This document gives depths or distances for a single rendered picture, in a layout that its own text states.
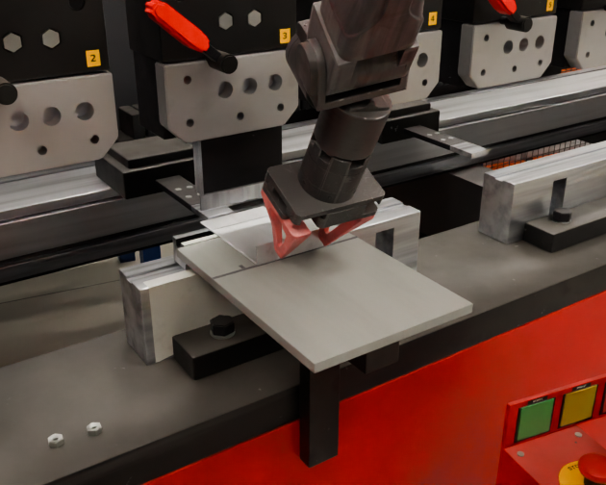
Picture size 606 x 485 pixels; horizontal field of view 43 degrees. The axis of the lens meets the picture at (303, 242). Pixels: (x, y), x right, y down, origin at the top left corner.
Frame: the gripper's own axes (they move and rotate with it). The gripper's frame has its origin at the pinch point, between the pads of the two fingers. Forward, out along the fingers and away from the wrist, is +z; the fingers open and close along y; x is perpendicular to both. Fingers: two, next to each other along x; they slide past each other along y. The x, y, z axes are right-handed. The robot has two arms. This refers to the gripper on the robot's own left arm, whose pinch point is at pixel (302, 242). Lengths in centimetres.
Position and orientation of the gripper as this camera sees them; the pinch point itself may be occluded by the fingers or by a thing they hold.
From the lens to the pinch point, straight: 79.5
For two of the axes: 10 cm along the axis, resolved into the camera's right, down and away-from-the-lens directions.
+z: -2.5, 6.4, 7.3
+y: -8.4, 2.3, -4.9
